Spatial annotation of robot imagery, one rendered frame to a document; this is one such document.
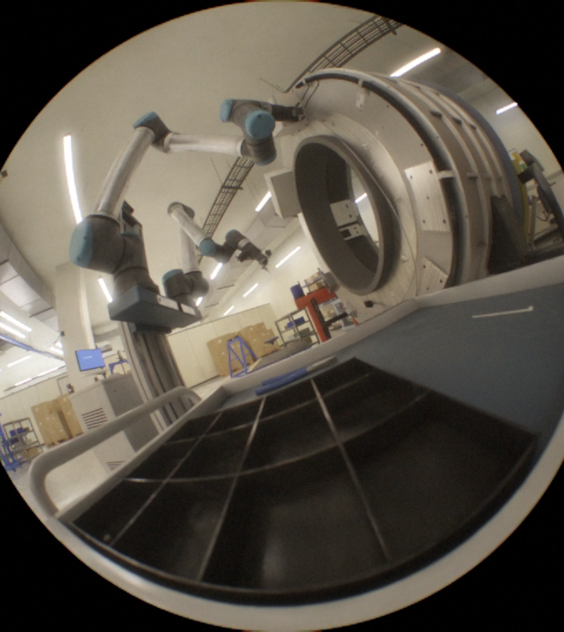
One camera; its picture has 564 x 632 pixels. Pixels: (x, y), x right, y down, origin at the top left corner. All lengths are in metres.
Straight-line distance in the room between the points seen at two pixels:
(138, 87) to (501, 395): 3.62
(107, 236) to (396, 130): 0.88
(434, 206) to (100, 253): 0.93
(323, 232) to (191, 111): 3.01
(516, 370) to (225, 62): 3.63
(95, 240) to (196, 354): 7.56
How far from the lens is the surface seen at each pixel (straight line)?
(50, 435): 8.40
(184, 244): 1.45
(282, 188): 1.43
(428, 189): 0.54
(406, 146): 0.59
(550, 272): 0.35
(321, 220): 1.42
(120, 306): 0.72
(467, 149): 0.62
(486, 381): 0.17
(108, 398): 0.90
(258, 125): 0.64
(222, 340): 7.20
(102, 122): 3.71
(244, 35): 3.59
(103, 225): 0.74
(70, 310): 5.34
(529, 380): 0.16
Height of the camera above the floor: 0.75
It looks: 4 degrees up
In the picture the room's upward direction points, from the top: 23 degrees counter-clockwise
